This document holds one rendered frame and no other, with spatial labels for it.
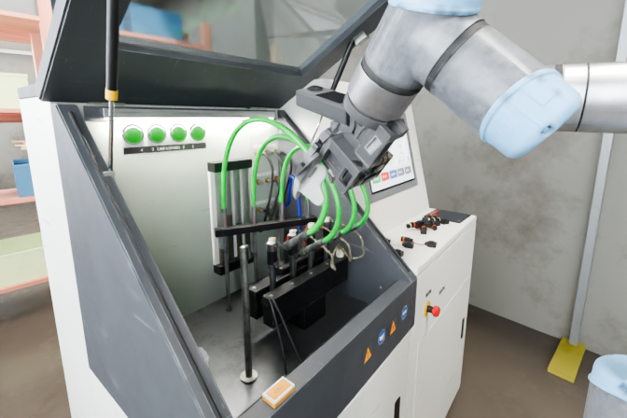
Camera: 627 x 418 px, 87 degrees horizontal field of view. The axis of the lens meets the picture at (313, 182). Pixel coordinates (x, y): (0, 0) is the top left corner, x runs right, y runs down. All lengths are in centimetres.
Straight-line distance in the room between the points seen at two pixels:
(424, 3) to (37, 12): 293
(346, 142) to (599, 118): 27
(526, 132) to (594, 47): 224
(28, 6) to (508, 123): 302
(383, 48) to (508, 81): 12
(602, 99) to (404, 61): 21
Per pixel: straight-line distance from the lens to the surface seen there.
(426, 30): 34
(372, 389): 100
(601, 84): 45
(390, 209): 139
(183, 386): 63
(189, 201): 104
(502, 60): 33
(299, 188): 51
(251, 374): 89
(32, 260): 317
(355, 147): 44
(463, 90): 33
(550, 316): 284
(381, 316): 90
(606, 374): 56
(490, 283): 287
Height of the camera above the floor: 142
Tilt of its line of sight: 11 degrees down
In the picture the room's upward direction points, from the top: straight up
